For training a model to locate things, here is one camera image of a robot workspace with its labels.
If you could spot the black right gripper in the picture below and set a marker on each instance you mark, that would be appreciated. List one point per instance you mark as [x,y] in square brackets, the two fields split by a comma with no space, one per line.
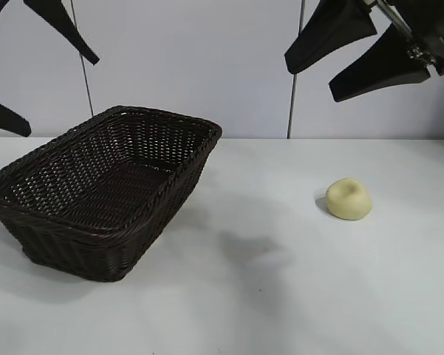
[425,22]

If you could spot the dark brown wicker basket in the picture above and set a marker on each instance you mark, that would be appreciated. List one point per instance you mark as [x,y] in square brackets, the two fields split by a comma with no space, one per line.
[96,185]

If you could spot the pale yellow egg yolk pastry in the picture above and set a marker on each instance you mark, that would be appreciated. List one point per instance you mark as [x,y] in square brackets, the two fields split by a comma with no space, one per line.
[349,201]

